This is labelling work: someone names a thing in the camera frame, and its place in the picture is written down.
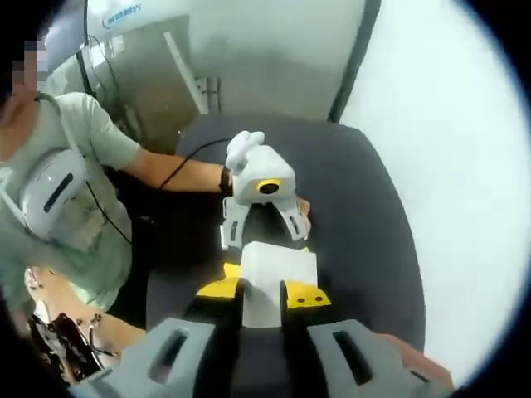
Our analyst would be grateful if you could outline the person's left hand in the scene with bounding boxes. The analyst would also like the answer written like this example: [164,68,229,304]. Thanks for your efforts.
[225,130,267,176]

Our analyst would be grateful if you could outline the black chest device cable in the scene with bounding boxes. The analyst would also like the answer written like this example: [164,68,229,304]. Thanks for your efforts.
[84,177,133,245]

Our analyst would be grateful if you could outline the black wristband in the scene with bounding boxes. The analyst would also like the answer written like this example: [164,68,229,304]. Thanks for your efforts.
[219,165,235,196]

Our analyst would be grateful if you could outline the frosted glass partition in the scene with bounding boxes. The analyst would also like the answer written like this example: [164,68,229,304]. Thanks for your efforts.
[41,0,383,124]

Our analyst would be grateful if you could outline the person's legs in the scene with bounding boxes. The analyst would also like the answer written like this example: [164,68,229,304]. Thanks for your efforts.
[22,266,147,375]

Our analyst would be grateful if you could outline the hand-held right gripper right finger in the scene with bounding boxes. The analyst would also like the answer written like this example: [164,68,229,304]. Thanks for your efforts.
[279,280,421,398]

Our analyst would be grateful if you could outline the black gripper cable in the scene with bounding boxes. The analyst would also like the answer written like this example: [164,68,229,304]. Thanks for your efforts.
[158,138,231,191]

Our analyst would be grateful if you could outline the white chest device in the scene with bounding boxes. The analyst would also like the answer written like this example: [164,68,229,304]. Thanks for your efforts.
[19,148,89,242]

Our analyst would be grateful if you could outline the white door handle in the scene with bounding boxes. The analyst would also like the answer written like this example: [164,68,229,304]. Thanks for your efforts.
[163,32,209,116]

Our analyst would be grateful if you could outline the white cardboard box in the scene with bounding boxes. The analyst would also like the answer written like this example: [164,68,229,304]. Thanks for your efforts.
[241,240,319,329]

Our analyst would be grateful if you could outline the person's right hand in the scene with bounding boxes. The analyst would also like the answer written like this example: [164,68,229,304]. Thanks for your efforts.
[380,332,454,387]

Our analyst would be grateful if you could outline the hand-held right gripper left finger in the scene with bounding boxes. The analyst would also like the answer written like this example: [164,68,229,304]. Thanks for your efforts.
[82,278,246,398]

